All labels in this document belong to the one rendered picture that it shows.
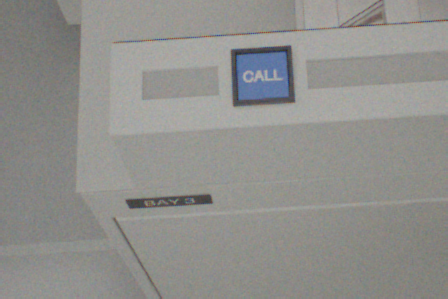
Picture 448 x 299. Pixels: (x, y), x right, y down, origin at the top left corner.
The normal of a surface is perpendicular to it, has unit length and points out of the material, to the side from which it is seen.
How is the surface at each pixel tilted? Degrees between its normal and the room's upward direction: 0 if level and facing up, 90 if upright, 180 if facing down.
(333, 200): 90
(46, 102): 0
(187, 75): 0
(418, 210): 90
